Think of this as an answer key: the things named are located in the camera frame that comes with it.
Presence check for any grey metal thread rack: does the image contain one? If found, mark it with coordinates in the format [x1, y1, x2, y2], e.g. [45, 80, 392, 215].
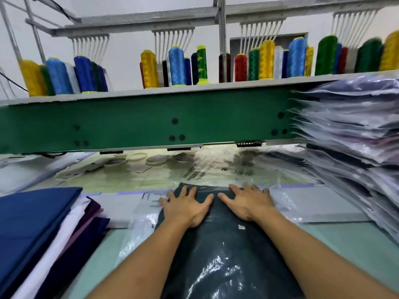
[0, 0, 399, 94]

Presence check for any black hanging cable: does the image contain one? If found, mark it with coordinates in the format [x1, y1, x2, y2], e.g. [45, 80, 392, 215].
[0, 68, 29, 94]

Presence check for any person's right hand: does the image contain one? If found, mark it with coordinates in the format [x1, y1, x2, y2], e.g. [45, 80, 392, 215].
[217, 182, 276, 223]

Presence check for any dark green shirt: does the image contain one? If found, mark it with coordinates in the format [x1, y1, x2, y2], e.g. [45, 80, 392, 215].
[156, 182, 306, 299]

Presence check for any person's right forearm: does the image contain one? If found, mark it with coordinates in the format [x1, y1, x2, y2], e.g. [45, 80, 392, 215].
[249, 207, 399, 299]

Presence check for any person's left forearm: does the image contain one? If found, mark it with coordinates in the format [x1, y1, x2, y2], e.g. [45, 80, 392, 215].
[87, 218, 200, 299]

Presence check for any green machine beam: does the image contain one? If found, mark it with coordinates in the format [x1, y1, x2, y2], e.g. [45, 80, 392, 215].
[0, 81, 325, 155]

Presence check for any person's left hand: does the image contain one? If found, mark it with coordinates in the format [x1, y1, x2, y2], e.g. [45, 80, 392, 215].
[158, 185, 214, 229]

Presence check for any row of coloured thread spools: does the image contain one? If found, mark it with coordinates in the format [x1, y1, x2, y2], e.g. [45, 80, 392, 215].
[17, 29, 399, 97]

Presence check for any stack of bagged garments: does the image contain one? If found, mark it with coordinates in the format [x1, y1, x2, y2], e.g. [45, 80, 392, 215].
[293, 74, 399, 243]

